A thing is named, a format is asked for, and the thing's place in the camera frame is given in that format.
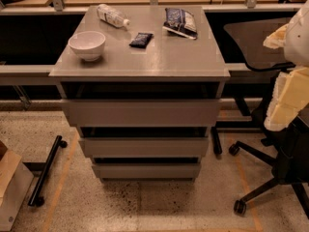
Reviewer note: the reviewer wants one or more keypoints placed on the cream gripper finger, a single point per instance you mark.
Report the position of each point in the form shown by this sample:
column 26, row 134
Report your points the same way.
column 289, row 96
column 277, row 38

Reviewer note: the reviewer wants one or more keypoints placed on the grey top drawer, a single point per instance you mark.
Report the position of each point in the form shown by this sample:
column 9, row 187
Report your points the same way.
column 144, row 113

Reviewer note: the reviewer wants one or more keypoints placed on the grey drawer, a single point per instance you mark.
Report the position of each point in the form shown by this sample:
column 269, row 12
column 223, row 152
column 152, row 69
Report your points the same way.
column 147, row 171
column 143, row 147
column 144, row 113

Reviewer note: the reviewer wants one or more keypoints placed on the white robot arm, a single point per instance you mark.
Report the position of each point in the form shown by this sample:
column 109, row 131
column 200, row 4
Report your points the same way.
column 296, row 48

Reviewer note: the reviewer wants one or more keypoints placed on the grey drawer cabinet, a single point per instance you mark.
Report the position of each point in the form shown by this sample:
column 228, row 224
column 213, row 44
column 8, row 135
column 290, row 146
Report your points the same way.
column 169, row 68

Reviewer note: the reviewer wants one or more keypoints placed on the grey bottom drawer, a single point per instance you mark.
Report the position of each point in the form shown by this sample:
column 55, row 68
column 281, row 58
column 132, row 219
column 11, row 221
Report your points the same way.
column 147, row 171

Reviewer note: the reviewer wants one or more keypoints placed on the grey middle drawer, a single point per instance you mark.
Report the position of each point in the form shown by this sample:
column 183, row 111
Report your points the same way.
column 143, row 147

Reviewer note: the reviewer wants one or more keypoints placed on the black office chair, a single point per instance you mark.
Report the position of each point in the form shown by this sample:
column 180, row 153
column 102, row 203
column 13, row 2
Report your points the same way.
column 291, row 164

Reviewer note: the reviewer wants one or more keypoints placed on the black table leg foot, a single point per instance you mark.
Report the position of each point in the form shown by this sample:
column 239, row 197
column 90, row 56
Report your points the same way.
column 216, row 141

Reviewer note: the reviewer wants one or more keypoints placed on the blue chip bag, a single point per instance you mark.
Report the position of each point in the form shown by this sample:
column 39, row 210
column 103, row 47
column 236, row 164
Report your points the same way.
column 180, row 22

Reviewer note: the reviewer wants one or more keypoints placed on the small dark snack packet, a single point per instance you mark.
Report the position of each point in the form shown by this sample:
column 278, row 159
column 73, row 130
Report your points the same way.
column 141, row 40

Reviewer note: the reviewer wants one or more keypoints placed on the clear plastic water bottle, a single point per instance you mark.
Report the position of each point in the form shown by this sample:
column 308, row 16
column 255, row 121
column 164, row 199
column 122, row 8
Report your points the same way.
column 112, row 16

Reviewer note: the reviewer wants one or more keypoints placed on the white ceramic bowl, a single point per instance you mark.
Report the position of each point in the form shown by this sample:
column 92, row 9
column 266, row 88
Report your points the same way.
column 87, row 45

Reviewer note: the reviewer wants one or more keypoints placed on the cardboard box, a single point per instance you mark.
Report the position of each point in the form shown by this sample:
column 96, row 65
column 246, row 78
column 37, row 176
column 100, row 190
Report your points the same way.
column 15, row 179

